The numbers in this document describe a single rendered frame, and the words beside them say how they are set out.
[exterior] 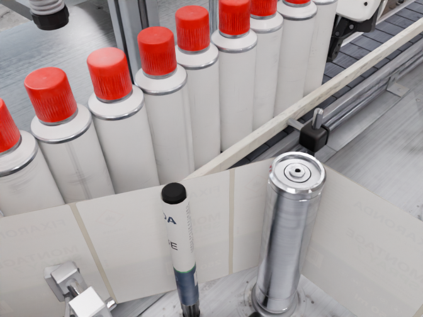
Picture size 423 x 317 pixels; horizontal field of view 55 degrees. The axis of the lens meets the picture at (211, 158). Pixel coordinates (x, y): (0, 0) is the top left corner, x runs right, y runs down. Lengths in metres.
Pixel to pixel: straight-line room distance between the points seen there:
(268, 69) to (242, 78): 0.05
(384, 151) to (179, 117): 0.30
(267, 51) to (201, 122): 0.11
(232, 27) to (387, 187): 0.27
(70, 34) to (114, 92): 0.62
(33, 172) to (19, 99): 0.46
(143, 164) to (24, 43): 0.62
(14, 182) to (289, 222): 0.22
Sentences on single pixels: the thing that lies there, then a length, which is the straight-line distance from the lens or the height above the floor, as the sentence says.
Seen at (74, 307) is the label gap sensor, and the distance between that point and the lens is 0.30.
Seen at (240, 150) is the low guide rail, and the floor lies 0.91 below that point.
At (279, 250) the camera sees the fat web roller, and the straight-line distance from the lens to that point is 0.32.
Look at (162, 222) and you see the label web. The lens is 0.30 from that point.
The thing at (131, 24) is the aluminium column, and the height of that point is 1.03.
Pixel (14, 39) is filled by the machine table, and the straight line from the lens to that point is 1.01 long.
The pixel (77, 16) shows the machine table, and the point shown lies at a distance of 1.05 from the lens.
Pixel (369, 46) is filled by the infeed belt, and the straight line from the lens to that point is 0.80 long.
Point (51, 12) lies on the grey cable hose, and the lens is 0.43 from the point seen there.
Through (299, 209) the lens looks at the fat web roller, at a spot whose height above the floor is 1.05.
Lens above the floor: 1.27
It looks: 46 degrees down
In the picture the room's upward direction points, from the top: 2 degrees counter-clockwise
